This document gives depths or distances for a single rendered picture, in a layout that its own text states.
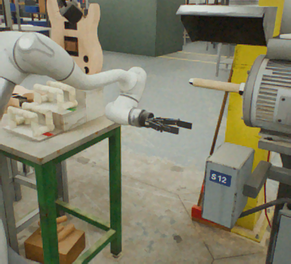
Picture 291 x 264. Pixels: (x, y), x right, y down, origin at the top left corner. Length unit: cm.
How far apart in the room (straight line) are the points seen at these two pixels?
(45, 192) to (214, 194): 78
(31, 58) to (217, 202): 72
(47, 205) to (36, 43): 75
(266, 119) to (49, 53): 73
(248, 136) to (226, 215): 127
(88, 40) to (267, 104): 96
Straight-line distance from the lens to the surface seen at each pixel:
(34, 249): 225
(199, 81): 126
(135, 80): 153
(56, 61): 112
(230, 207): 99
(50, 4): 186
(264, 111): 110
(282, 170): 114
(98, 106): 178
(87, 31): 169
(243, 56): 212
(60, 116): 161
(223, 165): 94
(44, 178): 146
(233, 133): 226
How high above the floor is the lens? 154
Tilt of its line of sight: 20 degrees down
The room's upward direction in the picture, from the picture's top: 1 degrees clockwise
